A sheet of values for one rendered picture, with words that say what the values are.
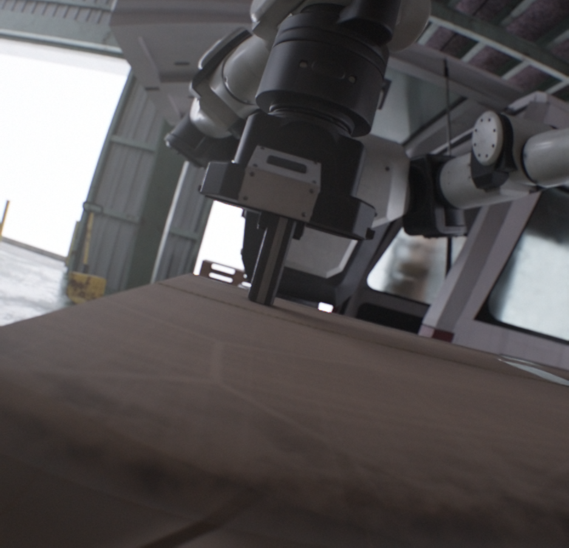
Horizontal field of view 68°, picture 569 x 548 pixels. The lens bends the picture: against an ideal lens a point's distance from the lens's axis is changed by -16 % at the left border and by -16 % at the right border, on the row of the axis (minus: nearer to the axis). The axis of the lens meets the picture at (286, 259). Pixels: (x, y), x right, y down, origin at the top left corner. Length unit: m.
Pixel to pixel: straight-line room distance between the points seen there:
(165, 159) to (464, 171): 4.35
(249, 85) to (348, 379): 0.41
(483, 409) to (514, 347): 1.15
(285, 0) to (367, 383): 0.30
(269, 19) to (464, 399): 0.33
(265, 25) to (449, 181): 0.49
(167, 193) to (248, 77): 4.41
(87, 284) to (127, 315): 6.04
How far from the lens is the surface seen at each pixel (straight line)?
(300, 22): 0.36
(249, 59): 0.51
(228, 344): 0.16
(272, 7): 0.40
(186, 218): 7.99
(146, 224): 4.92
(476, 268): 1.26
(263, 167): 0.28
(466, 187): 0.78
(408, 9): 0.41
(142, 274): 4.92
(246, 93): 0.54
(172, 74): 1.93
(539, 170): 0.64
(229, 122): 0.64
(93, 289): 6.27
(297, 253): 0.78
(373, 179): 0.80
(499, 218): 1.32
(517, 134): 0.68
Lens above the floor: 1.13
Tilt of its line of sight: 1 degrees up
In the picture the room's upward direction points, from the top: 16 degrees clockwise
